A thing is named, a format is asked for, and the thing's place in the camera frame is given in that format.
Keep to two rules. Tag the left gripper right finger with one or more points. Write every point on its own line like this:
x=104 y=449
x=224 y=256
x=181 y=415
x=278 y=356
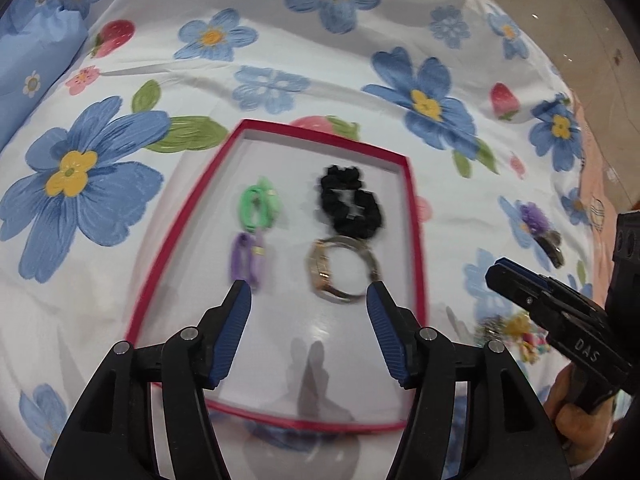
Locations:
x=395 y=330

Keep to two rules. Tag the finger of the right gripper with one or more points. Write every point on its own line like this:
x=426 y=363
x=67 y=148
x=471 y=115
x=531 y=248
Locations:
x=566 y=315

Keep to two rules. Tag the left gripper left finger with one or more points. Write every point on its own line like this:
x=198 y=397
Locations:
x=230 y=320

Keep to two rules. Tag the metal wristwatch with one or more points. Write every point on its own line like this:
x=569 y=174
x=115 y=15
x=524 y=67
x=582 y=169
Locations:
x=341 y=268

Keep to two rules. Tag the right hand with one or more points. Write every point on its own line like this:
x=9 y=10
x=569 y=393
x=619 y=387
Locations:
x=586 y=433

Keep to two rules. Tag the purple flower hair clip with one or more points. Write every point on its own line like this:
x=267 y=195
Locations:
x=535 y=220

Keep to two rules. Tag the pink cloth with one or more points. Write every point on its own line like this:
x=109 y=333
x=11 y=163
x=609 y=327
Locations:
x=600 y=210

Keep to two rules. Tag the red shallow tray box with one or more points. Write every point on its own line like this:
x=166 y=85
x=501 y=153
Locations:
x=303 y=361

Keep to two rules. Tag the black scrunchie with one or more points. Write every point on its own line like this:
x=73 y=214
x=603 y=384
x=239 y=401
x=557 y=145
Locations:
x=352 y=210

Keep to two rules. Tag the floral bed sheet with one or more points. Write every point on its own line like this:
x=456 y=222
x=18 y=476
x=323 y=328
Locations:
x=94 y=178

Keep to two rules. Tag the blue pillow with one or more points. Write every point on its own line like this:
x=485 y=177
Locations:
x=39 y=40

